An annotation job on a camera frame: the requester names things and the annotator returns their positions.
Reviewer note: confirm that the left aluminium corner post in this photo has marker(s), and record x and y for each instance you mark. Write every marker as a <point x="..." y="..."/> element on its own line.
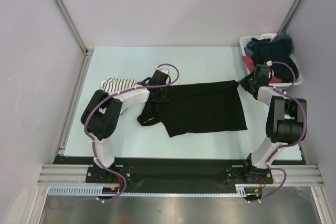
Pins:
<point x="71" y="25"/>

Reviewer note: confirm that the dark clothes pile in basket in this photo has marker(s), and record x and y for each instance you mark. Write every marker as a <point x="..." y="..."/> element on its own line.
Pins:
<point x="273" y="56"/>

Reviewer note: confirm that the aluminium corner post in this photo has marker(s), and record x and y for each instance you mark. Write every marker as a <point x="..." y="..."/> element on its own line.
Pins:
<point x="296" y="1"/>
<point x="71" y="25"/>

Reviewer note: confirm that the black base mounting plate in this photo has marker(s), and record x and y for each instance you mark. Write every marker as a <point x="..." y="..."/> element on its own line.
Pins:
<point x="172" y="175"/>

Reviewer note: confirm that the black white striped tank top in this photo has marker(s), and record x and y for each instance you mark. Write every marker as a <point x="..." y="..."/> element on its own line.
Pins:
<point x="111" y="85"/>

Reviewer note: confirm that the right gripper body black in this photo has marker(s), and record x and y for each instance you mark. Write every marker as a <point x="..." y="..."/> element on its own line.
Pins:
<point x="247" y="82"/>

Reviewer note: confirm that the right aluminium corner post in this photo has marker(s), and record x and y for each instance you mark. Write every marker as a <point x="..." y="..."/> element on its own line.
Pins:
<point x="296" y="1"/>

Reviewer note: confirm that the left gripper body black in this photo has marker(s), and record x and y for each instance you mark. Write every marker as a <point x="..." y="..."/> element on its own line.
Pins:
<point x="162" y="95"/>

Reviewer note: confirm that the aluminium front rail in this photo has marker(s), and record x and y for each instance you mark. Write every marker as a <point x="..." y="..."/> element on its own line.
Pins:
<point x="60" y="174"/>

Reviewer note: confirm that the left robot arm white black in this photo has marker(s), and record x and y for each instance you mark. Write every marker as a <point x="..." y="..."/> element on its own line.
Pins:
<point x="101" y="115"/>

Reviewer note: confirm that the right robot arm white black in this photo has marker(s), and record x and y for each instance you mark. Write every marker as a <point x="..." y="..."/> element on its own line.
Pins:
<point x="286" y="123"/>

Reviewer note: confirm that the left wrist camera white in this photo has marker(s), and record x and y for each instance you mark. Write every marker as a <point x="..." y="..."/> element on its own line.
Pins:
<point x="164" y="70"/>

